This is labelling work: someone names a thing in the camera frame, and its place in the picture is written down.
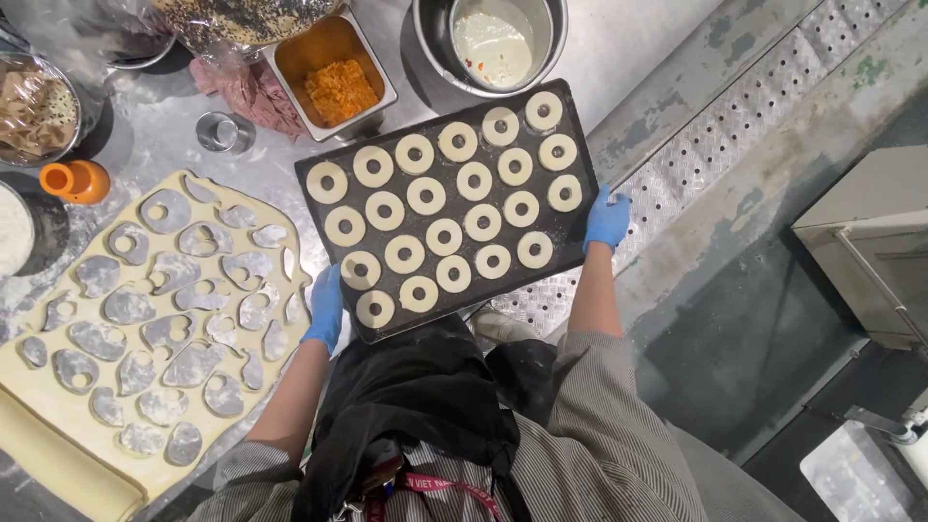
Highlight perforated metal floor grate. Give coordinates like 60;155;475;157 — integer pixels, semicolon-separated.
490;0;911;339

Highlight black baking tray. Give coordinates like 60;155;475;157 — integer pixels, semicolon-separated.
293;78;602;346

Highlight orange crumbs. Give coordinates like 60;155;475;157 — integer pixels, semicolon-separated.
304;58;381;129

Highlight steel pot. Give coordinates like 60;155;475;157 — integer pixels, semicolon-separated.
411;0;570;100

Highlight pink cloth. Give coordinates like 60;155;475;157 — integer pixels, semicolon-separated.
189;57;310;143

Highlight plastic-wrapped steel bowl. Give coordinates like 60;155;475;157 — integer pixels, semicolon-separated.
0;52;83;168

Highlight rolled dough sheet with cutouts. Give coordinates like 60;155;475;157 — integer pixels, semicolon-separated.
0;170;315;522

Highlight person's white shoe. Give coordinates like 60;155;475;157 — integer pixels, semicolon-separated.
474;307;542;344

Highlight group of raw dough rings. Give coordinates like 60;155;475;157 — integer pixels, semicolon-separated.
305;90;584;331

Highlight steel bowl of flour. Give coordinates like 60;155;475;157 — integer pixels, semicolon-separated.
0;180;71;278

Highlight striped grey shirt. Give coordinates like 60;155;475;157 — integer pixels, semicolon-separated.
187;331;809;522

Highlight person's right hand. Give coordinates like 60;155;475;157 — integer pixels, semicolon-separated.
582;184;632;255

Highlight beige metal cabinet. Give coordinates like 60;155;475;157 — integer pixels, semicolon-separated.
791;144;928;353

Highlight white batter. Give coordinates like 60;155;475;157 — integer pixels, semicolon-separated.
452;10;535;90

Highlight black apron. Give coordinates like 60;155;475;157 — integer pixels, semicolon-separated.
292;315;560;522

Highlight steel sink with tap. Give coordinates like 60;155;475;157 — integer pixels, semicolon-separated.
799;405;928;522

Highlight person's left hand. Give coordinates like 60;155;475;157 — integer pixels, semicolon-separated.
299;263;345;356

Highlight rectangular steel container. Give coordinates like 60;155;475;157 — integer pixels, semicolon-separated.
261;6;399;144

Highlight round metal dough cutter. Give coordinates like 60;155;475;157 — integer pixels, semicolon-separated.
195;111;257;155

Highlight plastic-wrapped sesame tray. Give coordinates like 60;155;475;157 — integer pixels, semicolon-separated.
151;0;343;50

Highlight pink lanyard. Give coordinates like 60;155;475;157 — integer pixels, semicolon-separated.
364;471;503;522

